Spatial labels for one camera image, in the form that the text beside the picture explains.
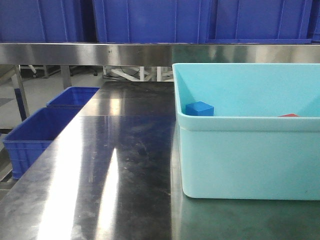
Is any stainless steel upper shelf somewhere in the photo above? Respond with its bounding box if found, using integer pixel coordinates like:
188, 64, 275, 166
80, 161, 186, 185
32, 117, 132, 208
0, 43, 320, 67

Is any blue cube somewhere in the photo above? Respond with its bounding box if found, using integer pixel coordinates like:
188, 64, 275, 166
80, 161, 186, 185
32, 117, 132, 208
185, 101, 215, 117

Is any middle blue crate on shelf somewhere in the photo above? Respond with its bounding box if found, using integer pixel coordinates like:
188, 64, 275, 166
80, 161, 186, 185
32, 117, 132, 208
92, 0, 212, 44

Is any left blue crate on shelf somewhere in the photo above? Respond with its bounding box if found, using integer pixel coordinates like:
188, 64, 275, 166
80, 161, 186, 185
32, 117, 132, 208
0, 0, 85, 43

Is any blue crate on shelf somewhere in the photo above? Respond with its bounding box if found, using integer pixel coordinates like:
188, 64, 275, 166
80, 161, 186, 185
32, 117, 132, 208
207, 0, 313, 44
92, 0, 212, 44
0, 0, 85, 43

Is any red cube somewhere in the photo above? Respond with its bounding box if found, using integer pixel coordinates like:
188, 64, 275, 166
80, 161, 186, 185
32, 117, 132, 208
278, 113, 300, 118

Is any right blue crate on shelf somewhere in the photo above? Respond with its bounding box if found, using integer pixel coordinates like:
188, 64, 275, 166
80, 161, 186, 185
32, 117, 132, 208
207, 0, 313, 44

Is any blue floor-side crate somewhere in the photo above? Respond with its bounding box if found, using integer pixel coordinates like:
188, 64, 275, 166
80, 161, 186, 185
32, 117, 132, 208
46, 86, 100, 109
3, 107, 80, 180

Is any near blue floor-side crate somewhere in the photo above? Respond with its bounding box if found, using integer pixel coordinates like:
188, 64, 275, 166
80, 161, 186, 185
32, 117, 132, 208
3, 107, 80, 180

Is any light cyan plastic tub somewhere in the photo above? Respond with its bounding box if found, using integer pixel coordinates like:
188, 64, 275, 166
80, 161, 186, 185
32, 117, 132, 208
172, 63, 320, 201

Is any far blue floor-side crate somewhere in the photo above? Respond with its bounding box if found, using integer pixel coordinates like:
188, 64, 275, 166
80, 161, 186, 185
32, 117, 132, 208
46, 86, 100, 109

